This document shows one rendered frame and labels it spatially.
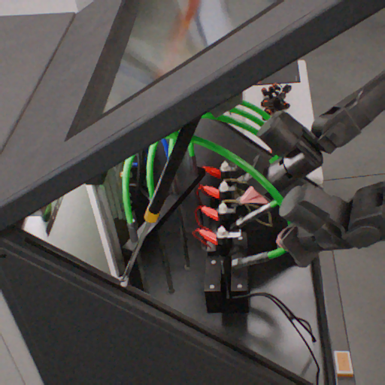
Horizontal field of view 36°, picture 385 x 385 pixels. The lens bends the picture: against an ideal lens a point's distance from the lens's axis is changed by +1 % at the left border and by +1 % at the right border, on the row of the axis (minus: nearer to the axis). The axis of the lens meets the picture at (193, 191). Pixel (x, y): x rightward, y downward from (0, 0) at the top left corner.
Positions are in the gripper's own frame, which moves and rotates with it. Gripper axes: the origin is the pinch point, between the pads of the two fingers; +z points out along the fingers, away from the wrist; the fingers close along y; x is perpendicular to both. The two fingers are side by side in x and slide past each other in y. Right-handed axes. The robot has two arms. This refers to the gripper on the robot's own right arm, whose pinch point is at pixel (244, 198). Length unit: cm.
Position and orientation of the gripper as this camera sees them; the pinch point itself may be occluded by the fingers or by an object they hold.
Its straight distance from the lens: 122.7
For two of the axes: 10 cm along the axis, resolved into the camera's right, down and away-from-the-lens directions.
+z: -5.9, 4.4, 6.7
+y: -7.3, -6.4, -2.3
